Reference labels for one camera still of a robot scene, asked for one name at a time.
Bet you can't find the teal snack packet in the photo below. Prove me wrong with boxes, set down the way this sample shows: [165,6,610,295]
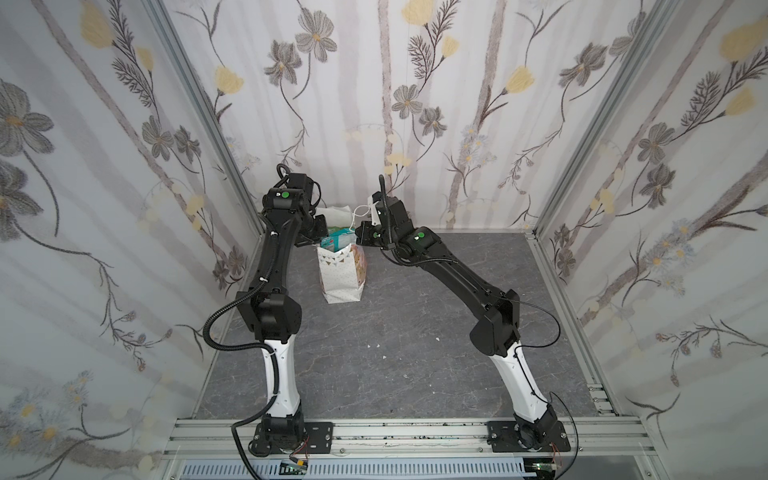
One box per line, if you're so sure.
[320,228,356,252]

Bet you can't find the white cartoon paper gift bag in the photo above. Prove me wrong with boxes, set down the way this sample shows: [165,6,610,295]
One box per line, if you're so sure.
[316,205,370,304]

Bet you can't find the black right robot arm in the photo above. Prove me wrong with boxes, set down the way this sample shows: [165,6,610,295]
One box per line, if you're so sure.
[355,192,570,452]

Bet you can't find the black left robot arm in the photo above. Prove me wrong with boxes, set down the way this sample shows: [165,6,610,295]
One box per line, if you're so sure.
[237,164,328,457]

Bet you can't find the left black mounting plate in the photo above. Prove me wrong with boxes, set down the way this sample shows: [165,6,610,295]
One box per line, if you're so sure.
[248,418,334,457]

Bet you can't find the black mounting plate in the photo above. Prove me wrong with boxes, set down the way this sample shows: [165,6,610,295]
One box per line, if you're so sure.
[486,421,572,453]
[248,418,334,457]

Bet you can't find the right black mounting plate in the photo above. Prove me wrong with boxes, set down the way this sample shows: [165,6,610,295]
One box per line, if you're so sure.
[486,421,572,453]

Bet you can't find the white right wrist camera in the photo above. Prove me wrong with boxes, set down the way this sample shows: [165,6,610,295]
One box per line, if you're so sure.
[368,203,381,226]

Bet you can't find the white slotted cable duct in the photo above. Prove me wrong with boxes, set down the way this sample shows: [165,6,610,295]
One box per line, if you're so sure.
[179,458,529,480]

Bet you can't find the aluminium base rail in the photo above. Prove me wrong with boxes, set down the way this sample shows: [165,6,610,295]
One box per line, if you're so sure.
[161,417,658,480]

